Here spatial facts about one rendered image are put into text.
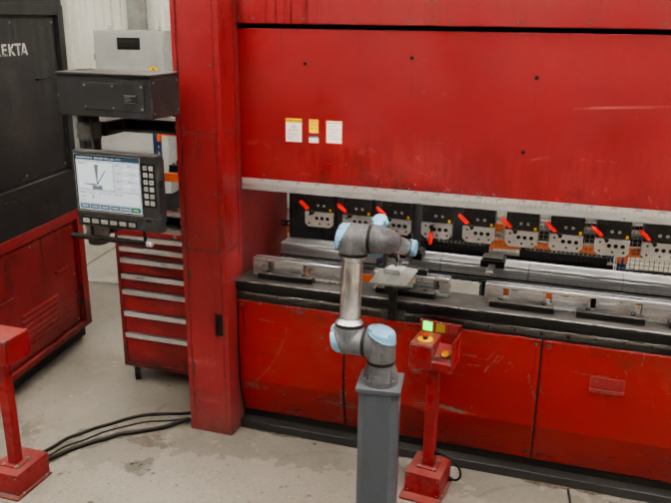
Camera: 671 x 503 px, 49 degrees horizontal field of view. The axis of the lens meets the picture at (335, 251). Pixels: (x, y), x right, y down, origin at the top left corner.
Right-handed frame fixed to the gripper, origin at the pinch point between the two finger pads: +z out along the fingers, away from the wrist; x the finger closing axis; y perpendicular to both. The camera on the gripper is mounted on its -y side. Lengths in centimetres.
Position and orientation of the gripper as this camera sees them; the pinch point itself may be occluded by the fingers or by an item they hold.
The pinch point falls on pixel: (389, 265)
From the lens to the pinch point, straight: 360.9
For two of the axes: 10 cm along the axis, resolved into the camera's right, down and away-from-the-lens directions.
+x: -9.3, -1.4, 3.4
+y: 3.0, -8.2, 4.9
